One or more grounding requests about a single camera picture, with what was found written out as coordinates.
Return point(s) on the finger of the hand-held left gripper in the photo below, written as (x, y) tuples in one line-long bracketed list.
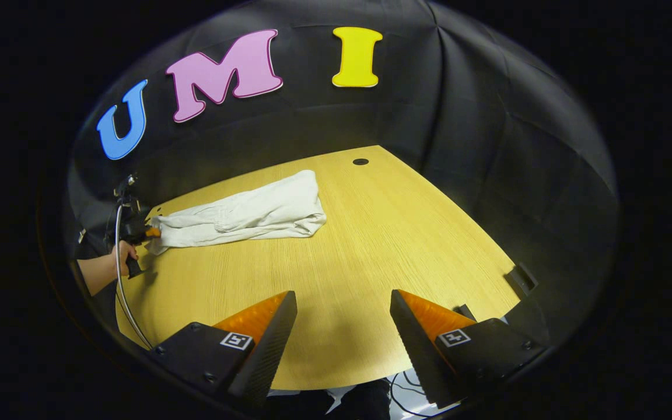
[(153, 233)]

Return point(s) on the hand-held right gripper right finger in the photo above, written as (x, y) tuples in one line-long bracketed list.
[(415, 350)]

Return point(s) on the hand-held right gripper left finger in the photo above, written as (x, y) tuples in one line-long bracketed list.
[(269, 356)]

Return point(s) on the white jeans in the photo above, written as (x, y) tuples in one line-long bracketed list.
[(254, 213)]

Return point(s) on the black backdrop cloth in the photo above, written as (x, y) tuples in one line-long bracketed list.
[(312, 116)]

